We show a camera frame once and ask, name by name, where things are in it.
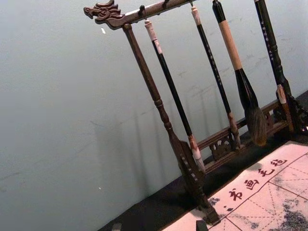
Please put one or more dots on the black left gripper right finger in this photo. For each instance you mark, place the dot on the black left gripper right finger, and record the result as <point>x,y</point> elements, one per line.
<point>201,226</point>

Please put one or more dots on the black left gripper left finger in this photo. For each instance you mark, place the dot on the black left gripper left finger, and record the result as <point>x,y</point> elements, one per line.
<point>117,227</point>

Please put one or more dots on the white felt mat red grid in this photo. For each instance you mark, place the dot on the white felt mat red grid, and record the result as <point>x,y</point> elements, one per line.
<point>264,192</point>

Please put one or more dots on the slim black brush white bristles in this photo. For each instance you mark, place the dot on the slim black brush white bristles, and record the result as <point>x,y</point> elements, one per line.
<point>173,91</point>

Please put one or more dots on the slim black brush brown bristles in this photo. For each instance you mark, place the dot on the slim black brush brown bristles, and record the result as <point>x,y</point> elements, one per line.
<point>281,93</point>

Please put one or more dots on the slim black brush mottled tip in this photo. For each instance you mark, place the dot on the slim black brush mottled tip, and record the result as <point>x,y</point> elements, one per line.
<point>216,72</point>

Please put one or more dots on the dark carved wooden brush rack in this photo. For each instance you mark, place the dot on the dark carved wooden brush rack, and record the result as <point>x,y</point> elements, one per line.
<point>142,62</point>

